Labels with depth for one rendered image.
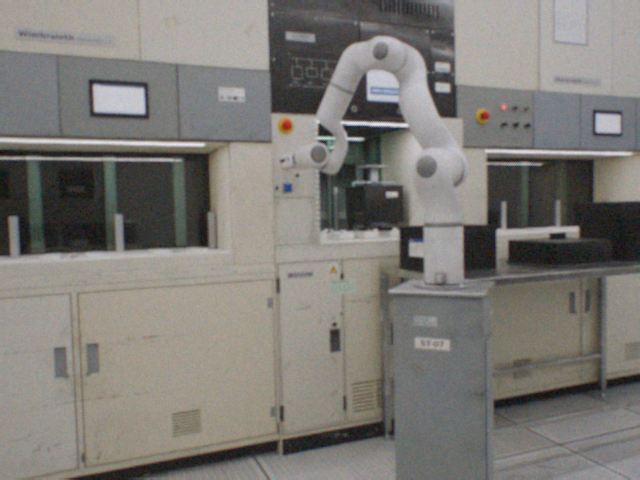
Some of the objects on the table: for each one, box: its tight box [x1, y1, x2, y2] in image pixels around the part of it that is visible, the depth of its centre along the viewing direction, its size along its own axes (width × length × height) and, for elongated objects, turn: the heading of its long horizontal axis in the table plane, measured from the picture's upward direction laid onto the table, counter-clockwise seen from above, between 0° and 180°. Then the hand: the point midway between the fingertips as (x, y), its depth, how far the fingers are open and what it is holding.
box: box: [577, 201, 640, 262], centre depth 250 cm, size 29×29×25 cm
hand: (289, 162), depth 224 cm, fingers closed
